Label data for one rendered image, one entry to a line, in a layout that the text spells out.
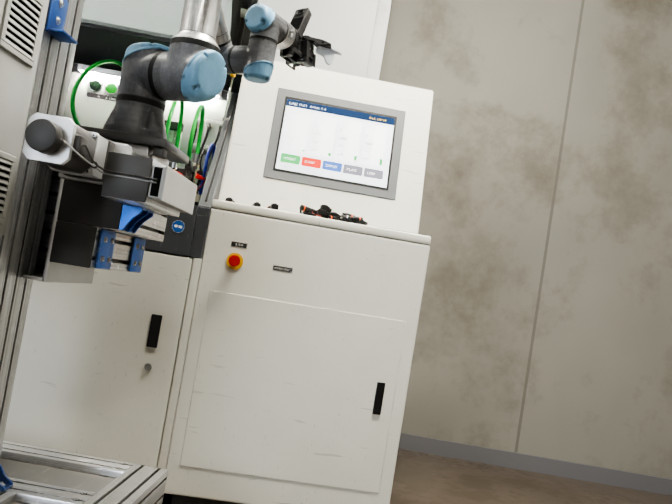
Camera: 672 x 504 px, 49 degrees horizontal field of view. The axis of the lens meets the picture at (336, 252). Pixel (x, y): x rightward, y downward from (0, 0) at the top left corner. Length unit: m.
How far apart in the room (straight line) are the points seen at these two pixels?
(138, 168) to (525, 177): 2.84
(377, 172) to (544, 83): 1.75
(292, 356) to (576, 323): 2.10
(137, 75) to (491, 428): 2.80
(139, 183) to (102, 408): 1.04
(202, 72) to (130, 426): 1.14
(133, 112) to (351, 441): 1.20
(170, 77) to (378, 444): 1.28
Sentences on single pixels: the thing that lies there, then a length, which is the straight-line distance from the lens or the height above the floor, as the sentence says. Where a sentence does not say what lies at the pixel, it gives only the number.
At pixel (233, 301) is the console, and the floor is 0.68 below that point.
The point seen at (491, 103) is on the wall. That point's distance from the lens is 4.08.
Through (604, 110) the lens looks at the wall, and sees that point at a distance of 4.21.
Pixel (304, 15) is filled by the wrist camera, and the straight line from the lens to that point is 2.20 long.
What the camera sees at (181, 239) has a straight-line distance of 2.30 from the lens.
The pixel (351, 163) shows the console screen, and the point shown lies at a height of 1.21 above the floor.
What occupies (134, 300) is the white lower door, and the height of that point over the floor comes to 0.63.
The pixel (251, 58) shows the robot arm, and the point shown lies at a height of 1.33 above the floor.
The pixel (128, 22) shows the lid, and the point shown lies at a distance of 2.85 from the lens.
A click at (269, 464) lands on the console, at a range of 2.35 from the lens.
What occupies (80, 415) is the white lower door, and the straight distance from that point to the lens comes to 2.38.
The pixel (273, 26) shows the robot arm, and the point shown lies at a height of 1.42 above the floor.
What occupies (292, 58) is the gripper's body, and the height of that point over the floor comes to 1.39.
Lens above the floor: 0.76
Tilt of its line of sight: 3 degrees up
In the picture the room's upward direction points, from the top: 9 degrees clockwise
